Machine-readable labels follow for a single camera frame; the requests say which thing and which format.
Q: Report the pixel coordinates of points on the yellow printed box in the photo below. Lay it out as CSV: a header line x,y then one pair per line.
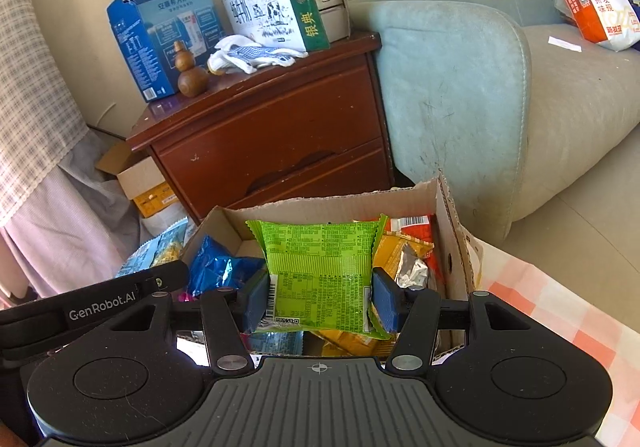
x,y
155,199

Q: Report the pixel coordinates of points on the checked bed cover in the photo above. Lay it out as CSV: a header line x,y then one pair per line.
x,y
30,77

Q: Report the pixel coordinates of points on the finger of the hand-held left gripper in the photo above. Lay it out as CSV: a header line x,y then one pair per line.
x,y
170,277

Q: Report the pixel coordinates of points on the blue printed carton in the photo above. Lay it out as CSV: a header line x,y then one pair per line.
x,y
160,37

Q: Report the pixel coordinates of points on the small brown cardboard box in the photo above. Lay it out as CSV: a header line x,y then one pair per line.
x,y
130,167

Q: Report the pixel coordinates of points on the brown wooden nightstand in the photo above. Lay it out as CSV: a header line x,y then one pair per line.
x,y
270,137

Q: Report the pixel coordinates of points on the green snack packet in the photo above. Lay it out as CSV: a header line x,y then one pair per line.
x,y
320,272

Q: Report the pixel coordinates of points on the white paper slip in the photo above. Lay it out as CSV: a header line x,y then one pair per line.
x,y
564,43

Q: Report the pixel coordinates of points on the blue foil snack packet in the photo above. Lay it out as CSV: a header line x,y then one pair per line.
x,y
220,262

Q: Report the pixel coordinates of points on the white work gloves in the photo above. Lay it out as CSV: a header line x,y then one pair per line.
x,y
250,56

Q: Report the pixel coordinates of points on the light blue snack packet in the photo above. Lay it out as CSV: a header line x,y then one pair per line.
x,y
155,252
277,343

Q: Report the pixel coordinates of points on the white plastic bag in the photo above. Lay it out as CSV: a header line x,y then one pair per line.
x,y
160,222

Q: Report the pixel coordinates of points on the silver foil snack packet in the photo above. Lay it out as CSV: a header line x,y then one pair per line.
x,y
412,267

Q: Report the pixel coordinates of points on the pale green sofa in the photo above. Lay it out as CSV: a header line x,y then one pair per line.
x,y
500,102

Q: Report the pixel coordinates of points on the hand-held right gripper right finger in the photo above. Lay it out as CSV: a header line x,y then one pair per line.
x,y
386,299

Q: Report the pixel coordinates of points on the orange and white bag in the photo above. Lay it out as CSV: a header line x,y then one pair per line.
x,y
595,2

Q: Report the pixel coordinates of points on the wooden gourd ornament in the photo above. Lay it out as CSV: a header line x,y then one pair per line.
x,y
189,74

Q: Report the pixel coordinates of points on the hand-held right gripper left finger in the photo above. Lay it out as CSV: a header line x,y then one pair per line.
x,y
255,299

